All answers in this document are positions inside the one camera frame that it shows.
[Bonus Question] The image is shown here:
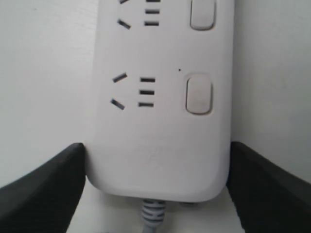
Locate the grey power cord with plug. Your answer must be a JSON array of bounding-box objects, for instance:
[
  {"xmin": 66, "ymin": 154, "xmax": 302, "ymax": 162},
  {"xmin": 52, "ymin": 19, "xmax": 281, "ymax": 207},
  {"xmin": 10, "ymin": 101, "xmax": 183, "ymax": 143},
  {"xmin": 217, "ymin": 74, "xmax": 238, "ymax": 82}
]
[{"xmin": 141, "ymin": 199, "xmax": 167, "ymax": 233}]

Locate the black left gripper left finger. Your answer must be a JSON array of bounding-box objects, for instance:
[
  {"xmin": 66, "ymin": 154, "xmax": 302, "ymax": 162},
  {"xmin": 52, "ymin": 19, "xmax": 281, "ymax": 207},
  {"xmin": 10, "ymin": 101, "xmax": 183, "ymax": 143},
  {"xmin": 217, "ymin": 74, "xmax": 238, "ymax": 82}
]
[{"xmin": 0, "ymin": 143, "xmax": 86, "ymax": 233}]

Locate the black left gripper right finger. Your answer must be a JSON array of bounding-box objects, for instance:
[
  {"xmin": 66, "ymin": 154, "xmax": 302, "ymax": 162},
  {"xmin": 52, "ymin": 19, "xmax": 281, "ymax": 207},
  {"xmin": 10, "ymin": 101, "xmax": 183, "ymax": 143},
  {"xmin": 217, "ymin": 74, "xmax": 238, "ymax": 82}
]
[{"xmin": 226, "ymin": 142, "xmax": 311, "ymax": 233}]

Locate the white five-outlet power strip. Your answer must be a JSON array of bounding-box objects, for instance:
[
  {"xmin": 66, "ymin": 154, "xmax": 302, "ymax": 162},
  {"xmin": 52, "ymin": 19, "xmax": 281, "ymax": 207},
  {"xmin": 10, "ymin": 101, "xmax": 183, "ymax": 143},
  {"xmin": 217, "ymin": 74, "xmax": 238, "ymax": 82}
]
[{"xmin": 86, "ymin": 0, "xmax": 235, "ymax": 202}]

